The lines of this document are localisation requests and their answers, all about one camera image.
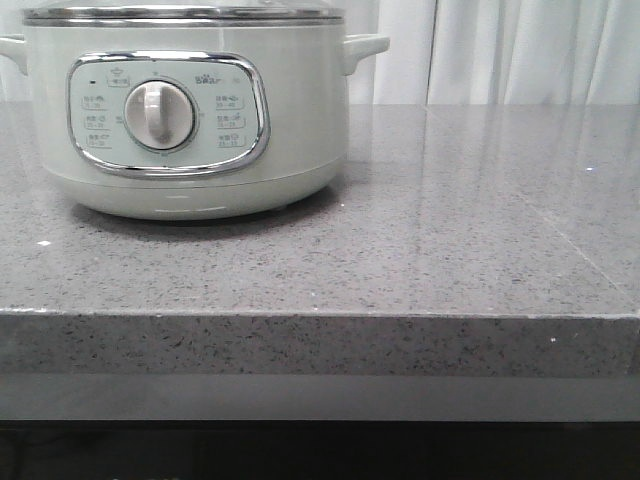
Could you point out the glass pot lid steel rim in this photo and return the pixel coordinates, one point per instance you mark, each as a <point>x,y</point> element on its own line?
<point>181,13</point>

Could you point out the pale green electric cooking pot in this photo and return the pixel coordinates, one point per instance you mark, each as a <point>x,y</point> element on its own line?
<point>187,119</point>

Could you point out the white curtain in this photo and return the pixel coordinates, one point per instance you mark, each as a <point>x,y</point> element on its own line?
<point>385,52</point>

